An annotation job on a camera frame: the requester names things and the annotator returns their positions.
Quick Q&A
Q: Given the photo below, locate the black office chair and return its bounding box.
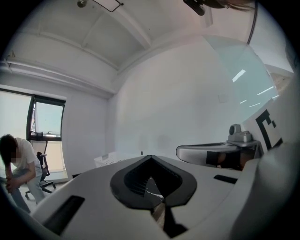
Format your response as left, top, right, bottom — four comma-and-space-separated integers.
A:
24, 140, 57, 201

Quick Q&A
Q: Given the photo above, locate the black head-worn camera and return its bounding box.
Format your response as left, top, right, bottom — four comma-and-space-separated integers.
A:
183, 0, 213, 16

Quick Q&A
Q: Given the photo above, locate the black-rimmed ceiling light panel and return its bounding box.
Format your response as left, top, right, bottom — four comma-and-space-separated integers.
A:
92, 0, 125, 12

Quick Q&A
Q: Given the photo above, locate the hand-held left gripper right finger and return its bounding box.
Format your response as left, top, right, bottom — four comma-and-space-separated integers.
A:
150, 155, 243, 240

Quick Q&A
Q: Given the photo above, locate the frosted glass partition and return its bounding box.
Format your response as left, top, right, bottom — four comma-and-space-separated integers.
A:
203, 35, 280, 113

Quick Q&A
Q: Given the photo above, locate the white perforated plastic basket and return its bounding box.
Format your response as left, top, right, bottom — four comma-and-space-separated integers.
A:
93, 151, 128, 169

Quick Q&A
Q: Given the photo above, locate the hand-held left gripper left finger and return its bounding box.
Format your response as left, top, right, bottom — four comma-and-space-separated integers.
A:
30, 155, 169, 240

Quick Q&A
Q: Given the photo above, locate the black-framed window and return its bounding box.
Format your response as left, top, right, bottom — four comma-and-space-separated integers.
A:
0, 88, 68, 175

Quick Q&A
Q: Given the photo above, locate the black hanging cable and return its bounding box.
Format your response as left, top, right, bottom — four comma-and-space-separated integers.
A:
246, 1, 259, 45

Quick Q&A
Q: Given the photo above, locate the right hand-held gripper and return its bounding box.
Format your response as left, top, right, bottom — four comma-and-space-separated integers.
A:
175, 97, 284, 168

